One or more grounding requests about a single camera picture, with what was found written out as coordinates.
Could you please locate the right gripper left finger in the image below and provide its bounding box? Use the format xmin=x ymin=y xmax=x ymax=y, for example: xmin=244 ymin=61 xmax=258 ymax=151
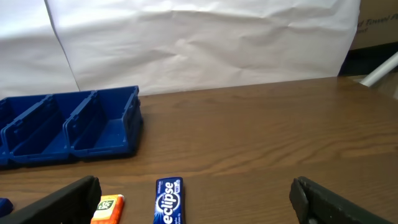
xmin=0 ymin=175 xmax=102 ymax=224

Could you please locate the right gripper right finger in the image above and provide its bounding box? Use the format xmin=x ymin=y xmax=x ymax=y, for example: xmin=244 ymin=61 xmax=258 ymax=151
xmin=289 ymin=175 xmax=396 ymax=224

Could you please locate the orange candy box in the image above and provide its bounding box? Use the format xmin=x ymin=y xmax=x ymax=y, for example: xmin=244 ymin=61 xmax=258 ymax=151
xmin=90 ymin=194 xmax=126 ymax=224

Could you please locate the blue candy pack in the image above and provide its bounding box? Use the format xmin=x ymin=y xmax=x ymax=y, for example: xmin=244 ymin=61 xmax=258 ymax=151
xmin=152 ymin=176 xmax=186 ymax=224
xmin=0 ymin=198 xmax=14 ymax=218

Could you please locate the blue tray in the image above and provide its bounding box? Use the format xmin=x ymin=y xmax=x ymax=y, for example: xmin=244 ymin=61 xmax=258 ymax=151
xmin=0 ymin=85 xmax=144 ymax=170

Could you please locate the grey metal pole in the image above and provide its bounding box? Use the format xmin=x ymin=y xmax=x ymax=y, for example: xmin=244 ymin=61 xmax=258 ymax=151
xmin=359 ymin=51 xmax=398 ymax=88

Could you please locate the brown cardboard box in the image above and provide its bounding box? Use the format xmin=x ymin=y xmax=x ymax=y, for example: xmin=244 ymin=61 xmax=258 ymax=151
xmin=350 ymin=0 xmax=398 ymax=50

